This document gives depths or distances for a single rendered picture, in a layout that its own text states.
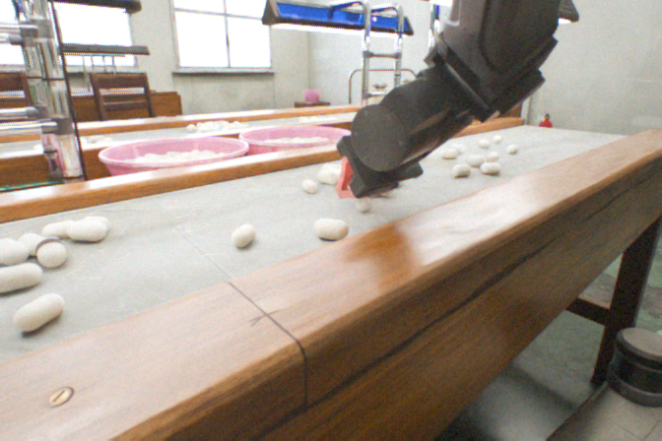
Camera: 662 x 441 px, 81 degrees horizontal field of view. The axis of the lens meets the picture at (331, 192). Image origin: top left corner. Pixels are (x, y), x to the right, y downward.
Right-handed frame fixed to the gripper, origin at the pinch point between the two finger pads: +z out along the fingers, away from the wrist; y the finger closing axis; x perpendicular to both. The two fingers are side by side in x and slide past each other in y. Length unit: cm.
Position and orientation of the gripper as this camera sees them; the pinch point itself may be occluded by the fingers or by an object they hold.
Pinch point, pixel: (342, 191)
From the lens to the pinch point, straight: 51.1
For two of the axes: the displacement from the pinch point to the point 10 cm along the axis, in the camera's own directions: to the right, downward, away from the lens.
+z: -5.1, 4.4, 7.4
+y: -7.5, 1.9, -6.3
